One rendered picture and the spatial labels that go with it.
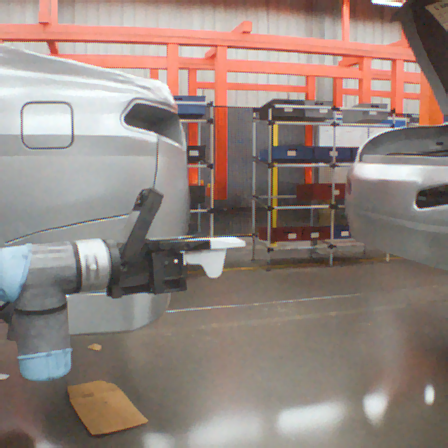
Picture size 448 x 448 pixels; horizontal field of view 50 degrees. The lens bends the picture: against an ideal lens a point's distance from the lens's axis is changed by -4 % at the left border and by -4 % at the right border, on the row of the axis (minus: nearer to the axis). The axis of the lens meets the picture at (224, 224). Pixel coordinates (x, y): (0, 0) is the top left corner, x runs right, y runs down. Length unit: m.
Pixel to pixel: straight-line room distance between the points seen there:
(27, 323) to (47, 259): 0.09
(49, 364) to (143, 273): 0.19
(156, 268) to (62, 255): 0.14
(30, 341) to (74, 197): 1.03
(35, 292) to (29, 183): 1.04
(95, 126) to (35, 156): 0.22
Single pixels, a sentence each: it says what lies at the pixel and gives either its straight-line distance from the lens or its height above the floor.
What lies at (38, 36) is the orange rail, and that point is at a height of 3.04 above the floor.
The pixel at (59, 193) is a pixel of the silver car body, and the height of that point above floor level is 1.25.
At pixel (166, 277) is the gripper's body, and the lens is 0.75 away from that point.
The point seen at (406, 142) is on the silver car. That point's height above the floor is 1.46.
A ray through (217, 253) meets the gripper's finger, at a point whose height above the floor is 1.23.
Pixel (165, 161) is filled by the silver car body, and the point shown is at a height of 1.34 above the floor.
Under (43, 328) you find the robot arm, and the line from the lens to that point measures 0.71.
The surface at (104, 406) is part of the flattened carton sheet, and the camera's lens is 2.89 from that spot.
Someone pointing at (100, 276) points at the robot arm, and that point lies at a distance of 0.71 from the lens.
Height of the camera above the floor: 1.38
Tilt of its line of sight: 8 degrees down
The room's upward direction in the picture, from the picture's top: straight up
